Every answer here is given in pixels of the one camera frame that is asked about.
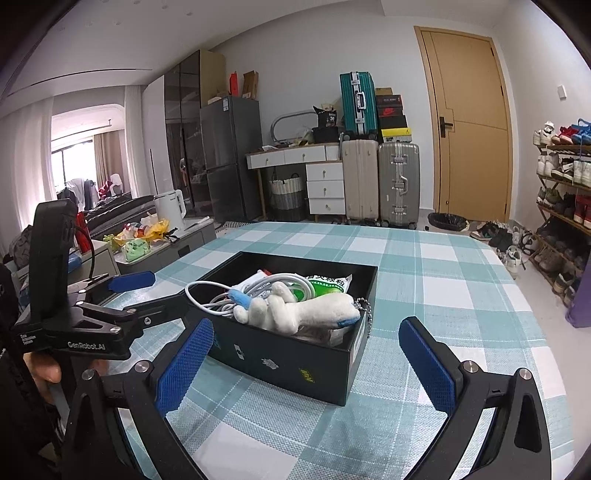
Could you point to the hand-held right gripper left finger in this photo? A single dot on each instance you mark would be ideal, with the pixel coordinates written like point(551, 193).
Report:
point(184, 360)

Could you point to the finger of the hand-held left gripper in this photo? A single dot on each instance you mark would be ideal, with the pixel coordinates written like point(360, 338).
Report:
point(157, 309)
point(134, 281)

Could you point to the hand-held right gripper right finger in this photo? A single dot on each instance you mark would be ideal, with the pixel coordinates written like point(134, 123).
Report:
point(425, 364)

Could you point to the black cardboard box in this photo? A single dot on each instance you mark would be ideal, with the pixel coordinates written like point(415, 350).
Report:
point(277, 360)

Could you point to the white plush toy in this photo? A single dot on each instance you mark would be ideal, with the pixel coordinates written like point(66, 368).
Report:
point(323, 309)

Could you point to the green snack packet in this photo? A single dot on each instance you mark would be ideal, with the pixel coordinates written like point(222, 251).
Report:
point(330, 286)

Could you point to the person's left forearm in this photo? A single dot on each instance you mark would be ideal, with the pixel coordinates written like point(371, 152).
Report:
point(18, 415)

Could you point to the person's left hand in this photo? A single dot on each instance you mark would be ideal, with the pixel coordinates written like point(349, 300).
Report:
point(41, 369)

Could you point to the green toy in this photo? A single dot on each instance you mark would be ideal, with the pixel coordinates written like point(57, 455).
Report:
point(135, 250)

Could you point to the red cloth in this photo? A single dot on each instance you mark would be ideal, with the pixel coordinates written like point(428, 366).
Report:
point(83, 241)

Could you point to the yellow plastic bag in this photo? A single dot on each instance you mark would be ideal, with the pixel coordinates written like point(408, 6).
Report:
point(154, 228)

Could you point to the grey low cabinet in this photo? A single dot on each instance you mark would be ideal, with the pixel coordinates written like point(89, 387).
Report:
point(184, 244)

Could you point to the dark sofa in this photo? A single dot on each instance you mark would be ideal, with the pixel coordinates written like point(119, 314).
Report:
point(120, 210)

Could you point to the white electric kettle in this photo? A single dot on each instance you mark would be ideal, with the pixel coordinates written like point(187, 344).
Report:
point(168, 210)

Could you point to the teal checked tablecloth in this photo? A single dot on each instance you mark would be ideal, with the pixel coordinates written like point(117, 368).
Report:
point(438, 286)

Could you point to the hanging clothes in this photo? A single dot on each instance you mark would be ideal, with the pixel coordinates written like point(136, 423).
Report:
point(92, 189)

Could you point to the beige curtain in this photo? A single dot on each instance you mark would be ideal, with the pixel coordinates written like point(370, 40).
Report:
point(101, 161)

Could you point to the white curtain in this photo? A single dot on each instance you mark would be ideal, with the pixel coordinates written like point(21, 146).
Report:
point(134, 138)

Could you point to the group of loose shoes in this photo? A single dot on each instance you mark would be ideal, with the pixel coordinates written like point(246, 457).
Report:
point(503, 244)

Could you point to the black trash bag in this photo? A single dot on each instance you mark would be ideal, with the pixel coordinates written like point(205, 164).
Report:
point(448, 222)

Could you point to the dark glass wardrobe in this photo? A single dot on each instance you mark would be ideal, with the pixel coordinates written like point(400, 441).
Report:
point(184, 138)

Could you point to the grey refrigerator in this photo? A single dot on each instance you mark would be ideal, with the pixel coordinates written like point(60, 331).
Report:
point(231, 157)

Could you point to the purple fabric bag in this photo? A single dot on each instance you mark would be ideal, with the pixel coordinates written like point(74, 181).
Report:
point(581, 300)

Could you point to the striped laundry basket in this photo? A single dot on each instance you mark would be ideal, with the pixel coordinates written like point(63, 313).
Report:
point(286, 198)

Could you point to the silver suitcase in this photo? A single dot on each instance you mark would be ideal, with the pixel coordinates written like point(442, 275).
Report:
point(399, 184)

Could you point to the beige suitcase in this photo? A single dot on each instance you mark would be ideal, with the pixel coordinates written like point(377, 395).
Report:
point(360, 180)

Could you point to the white desk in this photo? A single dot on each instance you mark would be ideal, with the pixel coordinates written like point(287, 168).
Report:
point(286, 157)

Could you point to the white drawer cabinet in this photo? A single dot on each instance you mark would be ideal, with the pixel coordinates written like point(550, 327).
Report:
point(325, 187)

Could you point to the wooden shoe rack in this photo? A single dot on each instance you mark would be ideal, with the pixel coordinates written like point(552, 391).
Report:
point(565, 217)

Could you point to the red cardboard box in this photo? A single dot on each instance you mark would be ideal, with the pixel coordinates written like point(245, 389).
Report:
point(234, 85)

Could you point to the yellow label shoe box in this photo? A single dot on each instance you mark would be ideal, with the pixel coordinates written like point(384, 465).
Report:
point(397, 135)

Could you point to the wooden door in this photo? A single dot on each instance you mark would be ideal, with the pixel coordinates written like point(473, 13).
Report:
point(466, 124)

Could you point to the black printed bag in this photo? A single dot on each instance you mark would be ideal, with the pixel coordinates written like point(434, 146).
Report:
point(328, 119)

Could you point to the red and black shoe box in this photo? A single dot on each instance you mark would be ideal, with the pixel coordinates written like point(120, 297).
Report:
point(390, 110)

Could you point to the teal suitcase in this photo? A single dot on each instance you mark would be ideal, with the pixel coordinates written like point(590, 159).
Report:
point(358, 104)

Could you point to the brown cardboard shoe box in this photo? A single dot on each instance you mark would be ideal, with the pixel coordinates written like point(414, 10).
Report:
point(387, 91)

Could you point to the silver metal tube frame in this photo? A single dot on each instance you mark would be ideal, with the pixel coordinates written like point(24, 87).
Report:
point(274, 124)

